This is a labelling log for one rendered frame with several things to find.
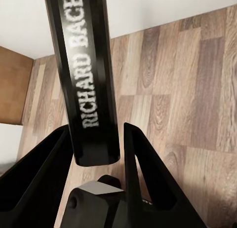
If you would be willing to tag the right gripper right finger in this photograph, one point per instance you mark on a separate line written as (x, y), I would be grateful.
(172, 208)

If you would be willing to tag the sliding door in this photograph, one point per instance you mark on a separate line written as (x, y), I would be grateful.
(15, 70)

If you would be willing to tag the hardback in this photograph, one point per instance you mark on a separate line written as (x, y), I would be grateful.
(81, 40)

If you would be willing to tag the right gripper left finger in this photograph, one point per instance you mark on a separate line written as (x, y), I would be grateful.
(31, 190)

